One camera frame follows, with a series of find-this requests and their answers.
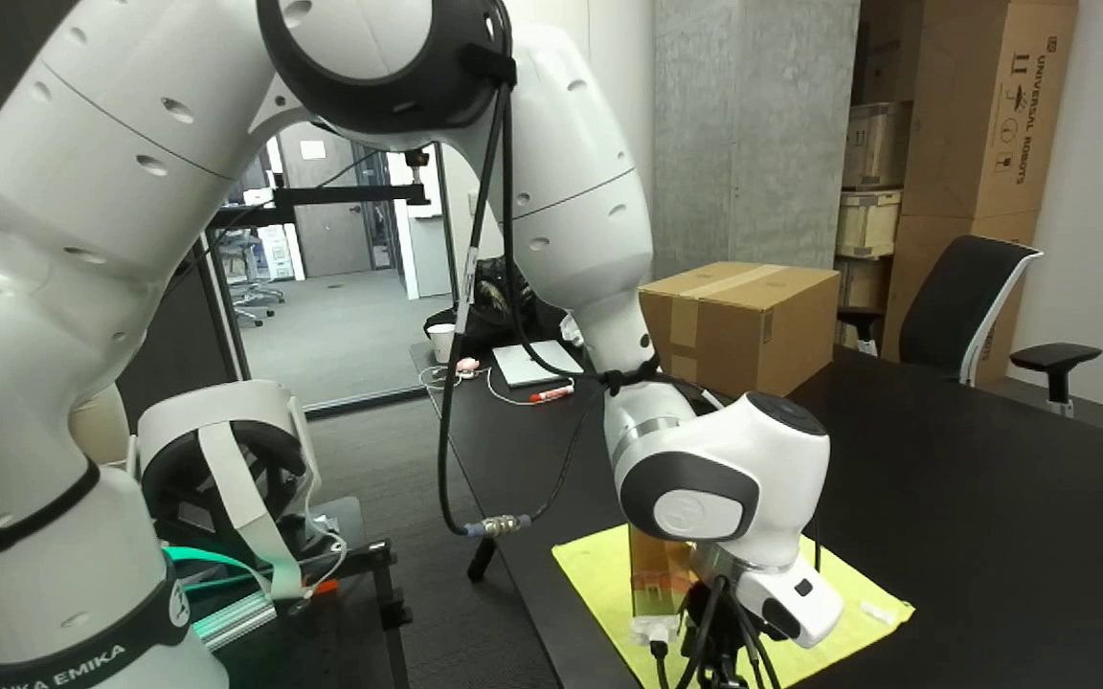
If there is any robot gripper body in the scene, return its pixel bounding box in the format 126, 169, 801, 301
626, 516, 715, 648

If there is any yellow towel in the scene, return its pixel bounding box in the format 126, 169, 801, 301
548, 521, 921, 689

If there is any white paper sheet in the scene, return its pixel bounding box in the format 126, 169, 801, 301
488, 337, 590, 393

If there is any brown cardboard box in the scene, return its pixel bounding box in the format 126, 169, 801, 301
635, 259, 847, 402

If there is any white paper cup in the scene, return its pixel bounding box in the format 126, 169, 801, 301
422, 308, 460, 370

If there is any small cardboard box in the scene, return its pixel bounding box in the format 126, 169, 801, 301
835, 259, 891, 319
847, 98, 917, 190
835, 187, 904, 264

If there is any black office chair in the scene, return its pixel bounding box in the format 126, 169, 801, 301
897, 232, 1103, 419

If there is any white VR headset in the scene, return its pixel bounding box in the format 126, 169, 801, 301
126, 380, 351, 605

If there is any black metal stand bar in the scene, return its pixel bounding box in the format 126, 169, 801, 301
203, 181, 432, 232

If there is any tall cardboard box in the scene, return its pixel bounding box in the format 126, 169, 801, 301
877, 0, 1083, 388

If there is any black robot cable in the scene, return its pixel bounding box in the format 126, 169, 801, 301
432, 49, 585, 549

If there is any black cart frame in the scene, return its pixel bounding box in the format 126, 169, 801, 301
308, 531, 414, 689

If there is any teal cable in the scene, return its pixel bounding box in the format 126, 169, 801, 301
161, 540, 327, 648

